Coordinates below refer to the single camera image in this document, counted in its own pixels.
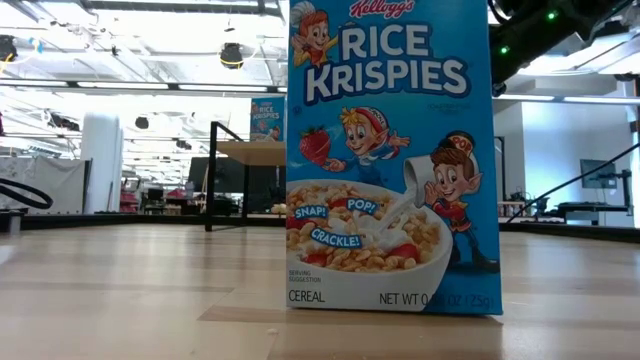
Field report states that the blue Rice Krispies cereal box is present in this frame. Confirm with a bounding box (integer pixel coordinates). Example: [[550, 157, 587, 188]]
[[285, 0, 504, 316], [249, 96, 287, 143]]

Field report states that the wooden shelf with black legs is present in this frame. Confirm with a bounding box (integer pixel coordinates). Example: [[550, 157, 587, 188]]
[[204, 120, 287, 233]]

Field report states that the black round ceiling fixture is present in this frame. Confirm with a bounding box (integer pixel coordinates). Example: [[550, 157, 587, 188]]
[[219, 42, 246, 71]]

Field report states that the white round column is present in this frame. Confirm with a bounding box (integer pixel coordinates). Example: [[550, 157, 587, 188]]
[[81, 112, 125, 215]]

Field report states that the dark background desk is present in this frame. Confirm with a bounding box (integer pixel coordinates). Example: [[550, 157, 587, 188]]
[[555, 199, 632, 225]]

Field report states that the white cloth partition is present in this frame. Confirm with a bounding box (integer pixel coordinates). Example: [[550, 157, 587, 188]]
[[0, 155, 92, 215]]

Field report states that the grey wall monitor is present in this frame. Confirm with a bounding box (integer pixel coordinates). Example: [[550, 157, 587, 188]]
[[579, 158, 618, 190]]

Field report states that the thick black curved cable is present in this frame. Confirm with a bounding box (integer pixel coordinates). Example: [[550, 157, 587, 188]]
[[0, 177, 54, 211]]

